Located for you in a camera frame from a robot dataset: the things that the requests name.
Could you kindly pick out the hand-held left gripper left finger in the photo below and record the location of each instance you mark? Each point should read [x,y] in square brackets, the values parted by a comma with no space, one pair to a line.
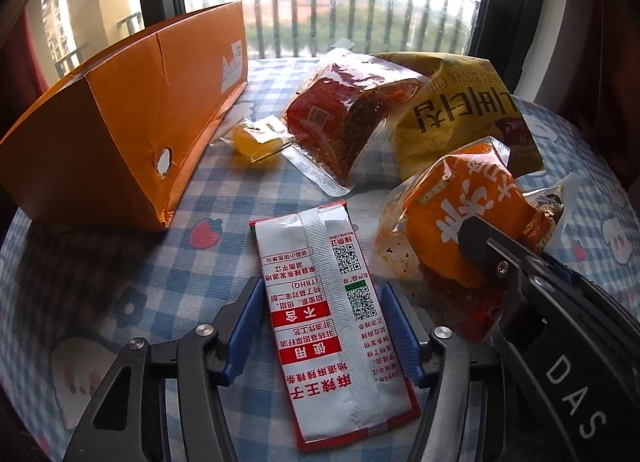
[244,324]

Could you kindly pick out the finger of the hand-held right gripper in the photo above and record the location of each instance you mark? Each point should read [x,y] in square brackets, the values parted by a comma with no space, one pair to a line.
[487,247]
[562,269]

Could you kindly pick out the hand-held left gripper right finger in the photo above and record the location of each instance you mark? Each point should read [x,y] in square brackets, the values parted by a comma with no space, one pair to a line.
[402,332]

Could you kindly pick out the orange label snack packet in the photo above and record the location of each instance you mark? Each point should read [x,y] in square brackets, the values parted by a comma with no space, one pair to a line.
[445,222]

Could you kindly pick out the red and white snack packet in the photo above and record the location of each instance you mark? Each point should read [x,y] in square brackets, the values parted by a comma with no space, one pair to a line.
[320,342]

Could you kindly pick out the orange cardboard box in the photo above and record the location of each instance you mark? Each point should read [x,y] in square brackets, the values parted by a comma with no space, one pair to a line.
[100,142]

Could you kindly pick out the clear packet of brown snack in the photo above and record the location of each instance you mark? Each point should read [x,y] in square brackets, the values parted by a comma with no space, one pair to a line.
[550,204]

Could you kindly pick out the yellow chip bag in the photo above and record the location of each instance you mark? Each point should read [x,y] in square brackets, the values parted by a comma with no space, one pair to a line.
[460,112]

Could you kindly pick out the small yellow jelly cup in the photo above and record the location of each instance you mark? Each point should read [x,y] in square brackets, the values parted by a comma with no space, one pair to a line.
[255,140]

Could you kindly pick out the red spicy snack packet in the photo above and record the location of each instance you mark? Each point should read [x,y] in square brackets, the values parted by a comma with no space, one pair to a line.
[345,112]

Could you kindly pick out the dark red curtain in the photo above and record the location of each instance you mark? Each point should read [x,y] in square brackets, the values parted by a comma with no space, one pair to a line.
[600,42]
[17,57]

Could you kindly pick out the white apartment building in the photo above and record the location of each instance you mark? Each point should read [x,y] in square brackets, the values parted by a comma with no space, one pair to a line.
[55,27]

